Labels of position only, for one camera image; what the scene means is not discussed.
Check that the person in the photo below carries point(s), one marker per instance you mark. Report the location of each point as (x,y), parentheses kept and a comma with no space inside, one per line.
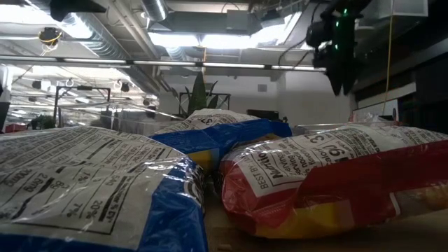
(4,87)

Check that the long ceiling light strip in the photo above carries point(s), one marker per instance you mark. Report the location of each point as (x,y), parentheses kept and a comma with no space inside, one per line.
(164,63)

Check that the clear plastic bin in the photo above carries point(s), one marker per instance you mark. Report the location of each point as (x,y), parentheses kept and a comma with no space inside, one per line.
(315,127)

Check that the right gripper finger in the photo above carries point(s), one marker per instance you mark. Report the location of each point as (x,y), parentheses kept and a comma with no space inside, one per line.
(336,78)
(350,78)

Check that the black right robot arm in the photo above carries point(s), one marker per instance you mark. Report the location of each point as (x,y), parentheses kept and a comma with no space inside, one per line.
(350,4)

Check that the black metal rack frame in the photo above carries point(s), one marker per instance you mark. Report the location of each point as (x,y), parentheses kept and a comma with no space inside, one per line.
(84,87)

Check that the silver ceiling duct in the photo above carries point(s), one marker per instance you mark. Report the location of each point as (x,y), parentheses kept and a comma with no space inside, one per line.
(154,8)

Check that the red Maruchan noodle packet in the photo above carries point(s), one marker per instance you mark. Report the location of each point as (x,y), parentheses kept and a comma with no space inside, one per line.
(315,175)

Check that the snake plant in white pot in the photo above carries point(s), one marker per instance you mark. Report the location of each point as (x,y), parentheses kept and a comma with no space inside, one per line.
(198,94)

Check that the blue Maruchan noodle packet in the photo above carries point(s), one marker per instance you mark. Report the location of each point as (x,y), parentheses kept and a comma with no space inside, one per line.
(217,140)
(87,175)

